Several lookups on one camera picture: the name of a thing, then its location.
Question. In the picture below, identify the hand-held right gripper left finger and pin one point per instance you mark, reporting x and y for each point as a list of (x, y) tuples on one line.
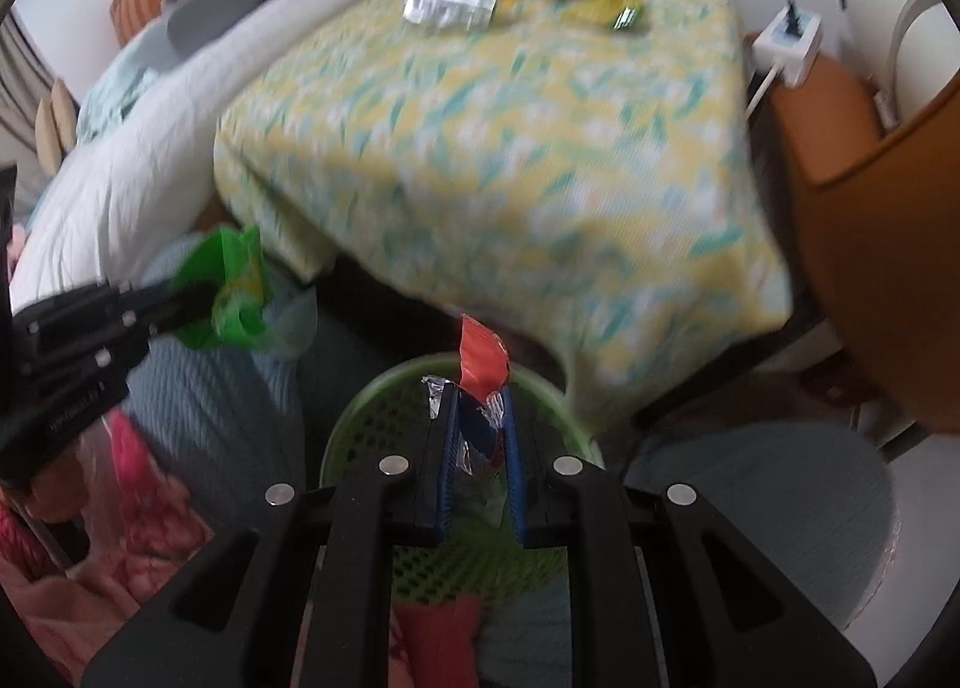
[(447, 467)]

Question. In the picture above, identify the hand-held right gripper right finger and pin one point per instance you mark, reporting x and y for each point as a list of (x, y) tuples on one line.
[(514, 467)]

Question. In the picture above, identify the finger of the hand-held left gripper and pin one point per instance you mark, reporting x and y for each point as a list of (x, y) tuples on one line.
[(112, 301), (82, 361)]

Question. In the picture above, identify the green plastic mesh basket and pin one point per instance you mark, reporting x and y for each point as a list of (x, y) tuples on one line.
[(375, 425)]

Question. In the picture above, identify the red snack wrapper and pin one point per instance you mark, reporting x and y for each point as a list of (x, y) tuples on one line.
[(481, 358)]

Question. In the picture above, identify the green snack wrapper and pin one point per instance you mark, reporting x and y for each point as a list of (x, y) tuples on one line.
[(236, 268)]

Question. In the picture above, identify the person's left hand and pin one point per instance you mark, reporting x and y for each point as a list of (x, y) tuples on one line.
[(52, 489)]

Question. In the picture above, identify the white pillow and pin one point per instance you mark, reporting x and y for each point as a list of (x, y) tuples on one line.
[(150, 155)]

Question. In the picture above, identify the grey blue blanket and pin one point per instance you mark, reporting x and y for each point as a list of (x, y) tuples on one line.
[(225, 418)]

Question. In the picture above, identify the beige round cushion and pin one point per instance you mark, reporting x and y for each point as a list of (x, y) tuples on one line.
[(56, 125)]

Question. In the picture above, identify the light teal cloth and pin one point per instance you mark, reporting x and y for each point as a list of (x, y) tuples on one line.
[(120, 88)]

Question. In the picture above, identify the beige curtain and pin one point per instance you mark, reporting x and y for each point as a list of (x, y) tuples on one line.
[(19, 95)]

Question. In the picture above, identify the grey blue round stool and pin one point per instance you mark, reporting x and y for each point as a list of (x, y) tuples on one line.
[(765, 500)]

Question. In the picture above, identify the yellow floral tablecloth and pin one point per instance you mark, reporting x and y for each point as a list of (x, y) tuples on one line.
[(510, 155)]

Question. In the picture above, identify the silver foil wrapper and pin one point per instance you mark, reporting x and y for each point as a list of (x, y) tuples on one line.
[(450, 5)]

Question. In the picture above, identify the orange chair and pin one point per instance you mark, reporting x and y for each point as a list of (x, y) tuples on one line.
[(885, 208)]

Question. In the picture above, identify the white power strip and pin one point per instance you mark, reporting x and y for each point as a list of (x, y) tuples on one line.
[(784, 50)]

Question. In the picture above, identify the black plug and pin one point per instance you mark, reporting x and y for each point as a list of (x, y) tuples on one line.
[(792, 20)]

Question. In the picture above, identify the white round appliance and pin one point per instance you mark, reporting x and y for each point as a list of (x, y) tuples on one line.
[(877, 5)]

